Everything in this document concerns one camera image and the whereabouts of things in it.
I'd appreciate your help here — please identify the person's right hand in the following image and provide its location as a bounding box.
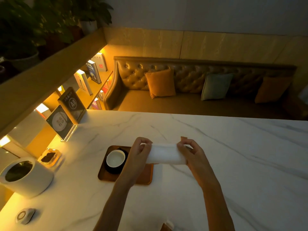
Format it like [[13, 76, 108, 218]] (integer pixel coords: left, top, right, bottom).
[[177, 138, 219, 191]]

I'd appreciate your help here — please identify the person's left hand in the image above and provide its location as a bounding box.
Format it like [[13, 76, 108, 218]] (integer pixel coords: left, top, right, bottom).
[[120, 137, 153, 183]]

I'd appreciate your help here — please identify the white cloth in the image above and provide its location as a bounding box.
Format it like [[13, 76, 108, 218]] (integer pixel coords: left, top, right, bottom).
[[146, 143, 188, 165]]

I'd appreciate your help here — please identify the person's right forearm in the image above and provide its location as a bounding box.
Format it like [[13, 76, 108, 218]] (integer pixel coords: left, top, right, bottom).
[[202, 180, 235, 231]]

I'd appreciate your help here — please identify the person's left forearm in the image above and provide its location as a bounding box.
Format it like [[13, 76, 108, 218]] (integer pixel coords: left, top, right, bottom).
[[93, 177, 139, 231]]

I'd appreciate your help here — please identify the brown wooden tray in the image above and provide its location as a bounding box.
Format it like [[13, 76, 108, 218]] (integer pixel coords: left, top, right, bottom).
[[98, 145, 154, 185]]

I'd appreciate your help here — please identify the white cup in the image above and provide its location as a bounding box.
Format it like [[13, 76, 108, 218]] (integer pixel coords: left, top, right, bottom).
[[106, 150, 126, 168]]

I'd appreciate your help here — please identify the black saucer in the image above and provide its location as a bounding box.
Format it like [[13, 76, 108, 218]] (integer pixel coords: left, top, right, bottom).
[[104, 148, 129, 175]]

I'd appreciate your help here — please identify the brown tufted leather sofa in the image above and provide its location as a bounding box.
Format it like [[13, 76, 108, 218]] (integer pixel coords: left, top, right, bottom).
[[103, 56, 308, 121]]

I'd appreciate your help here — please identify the orange cushion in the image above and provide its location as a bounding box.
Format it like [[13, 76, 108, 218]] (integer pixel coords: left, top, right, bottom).
[[144, 69, 177, 99]]

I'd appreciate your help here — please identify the pink book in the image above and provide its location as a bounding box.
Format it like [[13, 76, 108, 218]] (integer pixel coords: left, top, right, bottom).
[[91, 97, 103, 110]]

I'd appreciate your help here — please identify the teal cushion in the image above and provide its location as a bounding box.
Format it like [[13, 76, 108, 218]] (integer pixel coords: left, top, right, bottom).
[[201, 73, 234, 101]]

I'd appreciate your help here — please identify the small brown and white object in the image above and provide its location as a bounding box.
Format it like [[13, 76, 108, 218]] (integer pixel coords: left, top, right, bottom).
[[160, 220, 175, 231]]

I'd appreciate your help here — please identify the wooden table number sign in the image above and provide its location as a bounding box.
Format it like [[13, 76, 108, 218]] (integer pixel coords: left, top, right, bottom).
[[57, 87, 87, 124]]

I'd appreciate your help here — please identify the clear acrylic sign stand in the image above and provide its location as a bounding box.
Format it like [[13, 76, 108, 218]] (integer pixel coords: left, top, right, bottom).
[[45, 104, 77, 142]]

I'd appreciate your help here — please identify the white thick book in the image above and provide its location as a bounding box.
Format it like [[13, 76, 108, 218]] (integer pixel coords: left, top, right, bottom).
[[74, 69, 93, 96]]

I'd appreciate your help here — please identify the dark blue book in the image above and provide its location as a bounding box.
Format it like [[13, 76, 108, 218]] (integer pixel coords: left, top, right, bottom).
[[85, 60, 102, 85]]

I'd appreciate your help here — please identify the glass ashtray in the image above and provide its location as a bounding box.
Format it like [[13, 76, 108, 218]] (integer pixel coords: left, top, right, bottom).
[[38, 148, 63, 169]]

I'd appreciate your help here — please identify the white book with red print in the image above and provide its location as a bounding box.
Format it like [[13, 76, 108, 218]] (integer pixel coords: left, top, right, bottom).
[[91, 52, 108, 72]]

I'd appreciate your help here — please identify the brown cushion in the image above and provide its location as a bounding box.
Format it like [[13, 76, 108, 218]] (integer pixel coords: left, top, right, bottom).
[[254, 76, 293, 104]]

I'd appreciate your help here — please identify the lit white box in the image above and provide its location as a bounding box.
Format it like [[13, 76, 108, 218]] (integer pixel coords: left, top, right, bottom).
[[35, 103, 52, 120]]

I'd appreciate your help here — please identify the white round bin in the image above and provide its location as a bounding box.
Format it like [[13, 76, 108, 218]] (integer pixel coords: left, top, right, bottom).
[[0, 156, 55, 199]]

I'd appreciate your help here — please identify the wooden bookshelf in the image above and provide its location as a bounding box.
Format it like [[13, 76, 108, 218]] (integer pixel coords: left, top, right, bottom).
[[0, 27, 114, 166]]

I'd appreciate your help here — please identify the small round call button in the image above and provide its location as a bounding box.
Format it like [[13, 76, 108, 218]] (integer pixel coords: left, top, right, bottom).
[[15, 208, 36, 225]]

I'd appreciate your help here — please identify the green plant in white pot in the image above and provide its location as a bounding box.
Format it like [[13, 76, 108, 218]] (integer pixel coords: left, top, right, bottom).
[[72, 0, 114, 35]]

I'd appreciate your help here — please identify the green plant in dark pot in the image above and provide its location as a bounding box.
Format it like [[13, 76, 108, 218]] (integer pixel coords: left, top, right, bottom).
[[33, 0, 83, 59]]

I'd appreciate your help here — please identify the large green potted plant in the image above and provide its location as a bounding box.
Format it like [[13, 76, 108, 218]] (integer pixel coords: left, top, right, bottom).
[[0, 0, 47, 72]]

